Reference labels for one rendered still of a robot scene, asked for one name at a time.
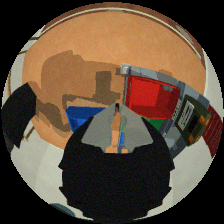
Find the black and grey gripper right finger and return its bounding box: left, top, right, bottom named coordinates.
left=117, top=103, right=174, bottom=170

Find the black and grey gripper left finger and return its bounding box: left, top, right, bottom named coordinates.
left=58, top=103, right=117, bottom=170

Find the red bin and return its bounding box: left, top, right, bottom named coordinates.
left=127, top=75, right=181, bottom=119

